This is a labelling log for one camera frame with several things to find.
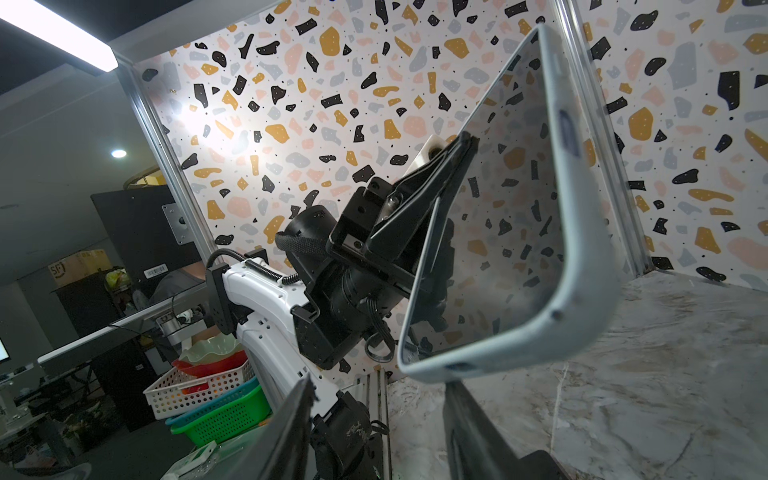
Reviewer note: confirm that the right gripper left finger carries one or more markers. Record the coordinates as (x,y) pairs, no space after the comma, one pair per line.
(281,452)

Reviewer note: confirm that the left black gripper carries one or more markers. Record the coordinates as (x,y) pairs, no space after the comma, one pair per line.
(358,267)

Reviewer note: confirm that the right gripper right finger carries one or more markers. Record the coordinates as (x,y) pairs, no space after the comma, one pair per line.
(476,449)

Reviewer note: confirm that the black phone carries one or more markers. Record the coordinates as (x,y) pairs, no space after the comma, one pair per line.
(518,268)

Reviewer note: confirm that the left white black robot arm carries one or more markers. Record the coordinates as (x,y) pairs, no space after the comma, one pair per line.
(254,302)

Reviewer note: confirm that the green plastic basket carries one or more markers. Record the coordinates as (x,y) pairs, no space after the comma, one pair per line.
(222,419)

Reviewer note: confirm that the white plastic basket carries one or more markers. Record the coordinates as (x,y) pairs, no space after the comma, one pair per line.
(175,392)

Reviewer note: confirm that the cardboard box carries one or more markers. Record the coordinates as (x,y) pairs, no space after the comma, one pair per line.
(79,266)

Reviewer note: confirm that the white LED light bar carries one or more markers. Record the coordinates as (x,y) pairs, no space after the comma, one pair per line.
(44,24)

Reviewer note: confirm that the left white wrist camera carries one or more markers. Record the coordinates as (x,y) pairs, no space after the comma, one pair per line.
(431,148)

